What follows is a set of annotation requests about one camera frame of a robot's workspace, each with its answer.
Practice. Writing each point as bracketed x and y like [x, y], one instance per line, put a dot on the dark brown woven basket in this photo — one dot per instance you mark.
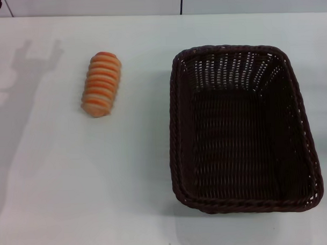
[234, 141]

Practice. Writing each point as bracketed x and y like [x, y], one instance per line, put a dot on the orange striped bread loaf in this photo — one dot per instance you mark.
[101, 84]

